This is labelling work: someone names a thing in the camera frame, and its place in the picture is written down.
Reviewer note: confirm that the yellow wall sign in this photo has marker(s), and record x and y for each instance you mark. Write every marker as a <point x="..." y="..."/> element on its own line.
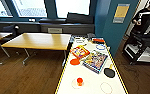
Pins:
<point x="121" y="12"/>

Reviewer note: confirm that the white storage box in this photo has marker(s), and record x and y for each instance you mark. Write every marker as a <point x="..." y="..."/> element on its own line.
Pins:
<point x="149" y="56"/>

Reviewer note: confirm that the colourful board game box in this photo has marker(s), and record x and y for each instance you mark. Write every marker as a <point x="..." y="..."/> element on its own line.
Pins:
<point x="95" y="62"/>

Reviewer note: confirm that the flat red object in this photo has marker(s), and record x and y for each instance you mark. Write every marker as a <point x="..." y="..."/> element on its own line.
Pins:
<point x="98" y="40"/>

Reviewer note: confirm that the small grey box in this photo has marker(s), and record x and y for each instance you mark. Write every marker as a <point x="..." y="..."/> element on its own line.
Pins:
<point x="91" y="35"/>

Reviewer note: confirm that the red yellow game box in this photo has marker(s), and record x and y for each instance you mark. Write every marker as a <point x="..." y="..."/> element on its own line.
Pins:
<point x="80" y="52"/>

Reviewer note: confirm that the grey wall vent panel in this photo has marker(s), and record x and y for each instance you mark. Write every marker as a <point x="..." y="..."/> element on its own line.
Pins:
<point x="54" y="30"/>

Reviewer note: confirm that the white blue-rimmed bowl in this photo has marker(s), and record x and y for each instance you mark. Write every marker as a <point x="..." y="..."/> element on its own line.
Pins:
<point x="100" y="47"/>

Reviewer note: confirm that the dark window bench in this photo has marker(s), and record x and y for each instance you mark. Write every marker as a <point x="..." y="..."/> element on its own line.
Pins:
<point x="34" y="26"/>

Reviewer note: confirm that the small orange cup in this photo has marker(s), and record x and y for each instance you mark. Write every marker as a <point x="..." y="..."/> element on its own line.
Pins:
<point x="79" y="81"/>

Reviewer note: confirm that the dark office chair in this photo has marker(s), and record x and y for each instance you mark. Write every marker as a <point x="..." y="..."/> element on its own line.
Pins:
<point x="11" y="30"/>

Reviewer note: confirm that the person in dark shirt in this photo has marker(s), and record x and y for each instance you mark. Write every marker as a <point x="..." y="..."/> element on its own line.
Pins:
<point x="146" y="18"/>

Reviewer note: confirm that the flat orange disc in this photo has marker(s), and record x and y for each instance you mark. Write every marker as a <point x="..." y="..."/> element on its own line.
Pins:
<point x="75" y="61"/>

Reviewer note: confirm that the yellow-legged gaming table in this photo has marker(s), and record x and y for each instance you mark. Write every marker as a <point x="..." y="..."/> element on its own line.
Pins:
<point x="91" y="80"/>

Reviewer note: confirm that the clear plastic container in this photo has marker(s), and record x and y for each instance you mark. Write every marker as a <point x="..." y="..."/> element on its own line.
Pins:
<point x="80" y="40"/>

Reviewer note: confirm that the dark padded backrest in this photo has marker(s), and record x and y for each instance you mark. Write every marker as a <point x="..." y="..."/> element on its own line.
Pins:
<point x="80" y="18"/>

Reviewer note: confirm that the bright window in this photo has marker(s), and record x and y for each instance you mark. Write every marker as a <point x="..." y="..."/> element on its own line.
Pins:
<point x="1" y="8"/>
<point x="72" y="8"/>
<point x="29" y="8"/>

